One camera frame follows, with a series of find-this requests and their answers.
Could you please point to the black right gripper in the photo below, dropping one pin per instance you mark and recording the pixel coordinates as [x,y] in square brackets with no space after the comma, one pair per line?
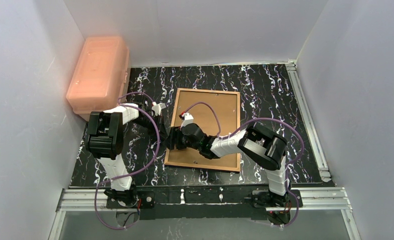
[174,139]

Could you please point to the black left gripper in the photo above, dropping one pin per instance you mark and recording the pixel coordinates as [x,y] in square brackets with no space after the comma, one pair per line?
[158,124]

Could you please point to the brown fibreboard backing board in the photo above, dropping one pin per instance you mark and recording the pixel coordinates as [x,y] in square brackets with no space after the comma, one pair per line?
[210,109]

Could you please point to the wooden picture frame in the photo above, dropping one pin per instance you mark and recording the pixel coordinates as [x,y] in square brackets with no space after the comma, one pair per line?
[239,132]

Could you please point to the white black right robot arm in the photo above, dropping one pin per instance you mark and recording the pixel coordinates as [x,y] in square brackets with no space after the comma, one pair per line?
[261,145]

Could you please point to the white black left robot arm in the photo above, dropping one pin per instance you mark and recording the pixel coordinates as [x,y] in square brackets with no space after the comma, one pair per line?
[105,139]

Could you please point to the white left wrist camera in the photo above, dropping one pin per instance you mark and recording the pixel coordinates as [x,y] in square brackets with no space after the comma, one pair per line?
[157,108]

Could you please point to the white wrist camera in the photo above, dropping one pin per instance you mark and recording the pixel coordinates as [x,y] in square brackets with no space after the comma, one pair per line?
[157,108]
[186,118]

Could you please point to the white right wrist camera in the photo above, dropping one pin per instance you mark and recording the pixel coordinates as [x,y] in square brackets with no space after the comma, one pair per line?
[186,118]

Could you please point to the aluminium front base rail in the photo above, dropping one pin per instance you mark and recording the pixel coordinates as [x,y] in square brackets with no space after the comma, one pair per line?
[326,214]

